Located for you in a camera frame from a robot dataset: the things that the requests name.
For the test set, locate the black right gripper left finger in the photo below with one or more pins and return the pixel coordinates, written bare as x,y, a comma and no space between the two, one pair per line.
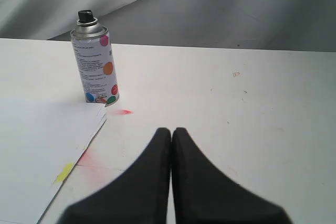
139,195

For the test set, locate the white paper stack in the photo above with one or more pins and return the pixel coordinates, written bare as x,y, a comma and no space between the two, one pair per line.
40,144

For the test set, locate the spray paint can colourful dots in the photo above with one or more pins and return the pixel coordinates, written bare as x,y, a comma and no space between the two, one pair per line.
91,43

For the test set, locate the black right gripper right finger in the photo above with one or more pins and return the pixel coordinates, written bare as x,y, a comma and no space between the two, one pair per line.
203,194

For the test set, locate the grey backdrop cloth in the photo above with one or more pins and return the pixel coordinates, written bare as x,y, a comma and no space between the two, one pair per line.
307,25

